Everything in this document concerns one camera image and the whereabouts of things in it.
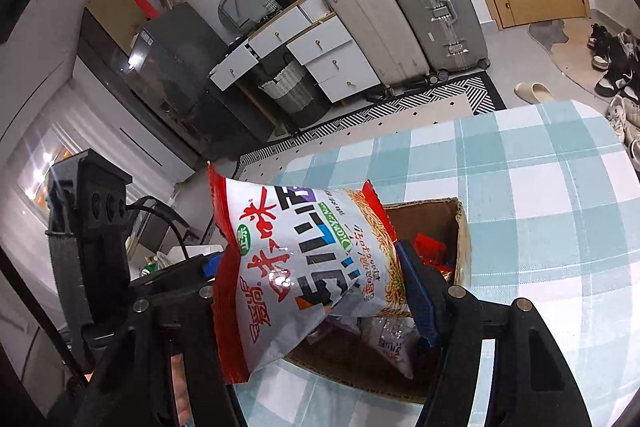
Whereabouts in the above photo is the orange noodle snack packet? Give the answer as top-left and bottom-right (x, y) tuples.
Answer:
(206, 162), (416, 384)

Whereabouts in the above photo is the large flat cardboard box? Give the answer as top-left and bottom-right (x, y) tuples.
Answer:
(85, 0), (151, 50)

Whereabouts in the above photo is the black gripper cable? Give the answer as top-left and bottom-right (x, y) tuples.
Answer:
(125, 194), (202, 259)

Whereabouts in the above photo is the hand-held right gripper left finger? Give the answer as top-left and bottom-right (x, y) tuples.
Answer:
(87, 283), (246, 427)

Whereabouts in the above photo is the oval grey-framed mirror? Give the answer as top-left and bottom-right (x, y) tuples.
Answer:
(218, 0), (281, 34)

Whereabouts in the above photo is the orange red chip packet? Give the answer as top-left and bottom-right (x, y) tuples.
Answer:
(414, 232), (454, 281)

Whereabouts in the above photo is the silver purple snack packet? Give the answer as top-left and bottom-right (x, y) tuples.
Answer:
(360, 314), (422, 380)

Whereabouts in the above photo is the grey door mat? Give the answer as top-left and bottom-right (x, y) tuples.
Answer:
(527, 18), (640, 98)

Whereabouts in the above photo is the woven laundry basket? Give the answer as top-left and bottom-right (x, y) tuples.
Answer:
(257, 59), (332, 128)

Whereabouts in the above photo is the red paper bag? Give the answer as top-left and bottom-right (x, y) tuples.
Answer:
(134, 0), (162, 20)

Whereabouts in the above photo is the cream suitcase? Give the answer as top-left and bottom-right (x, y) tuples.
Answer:
(312, 0), (432, 88)

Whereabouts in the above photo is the patterned striped-border rug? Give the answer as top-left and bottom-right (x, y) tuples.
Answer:
(235, 74), (497, 168)

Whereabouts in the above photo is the pile of loose shoes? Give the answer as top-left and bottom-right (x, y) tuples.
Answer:
(587, 23), (640, 172)

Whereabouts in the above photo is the white wardrobe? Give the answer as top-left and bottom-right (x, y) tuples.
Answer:
(72, 57), (202, 188)

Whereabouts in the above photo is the purple candy packet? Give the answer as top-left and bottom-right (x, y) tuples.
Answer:
(320, 314), (362, 339)

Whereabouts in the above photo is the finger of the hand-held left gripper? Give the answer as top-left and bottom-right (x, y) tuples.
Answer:
(131, 253), (223, 300)

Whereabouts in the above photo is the beige slipper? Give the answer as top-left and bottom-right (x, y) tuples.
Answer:
(515, 82), (557, 104)

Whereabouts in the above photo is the white drawer cabinet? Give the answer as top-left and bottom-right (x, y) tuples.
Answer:
(209, 0), (384, 108)

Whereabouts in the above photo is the grey refrigerator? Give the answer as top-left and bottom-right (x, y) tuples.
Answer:
(127, 3), (281, 158)

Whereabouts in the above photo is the dark glass cabinet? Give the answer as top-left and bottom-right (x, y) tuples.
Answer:
(80, 9), (201, 158)

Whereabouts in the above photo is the silver suitcase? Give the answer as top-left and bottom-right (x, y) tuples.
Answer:
(377, 0), (490, 75)

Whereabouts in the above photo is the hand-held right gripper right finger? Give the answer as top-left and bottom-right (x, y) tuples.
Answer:
(395, 241), (583, 427)

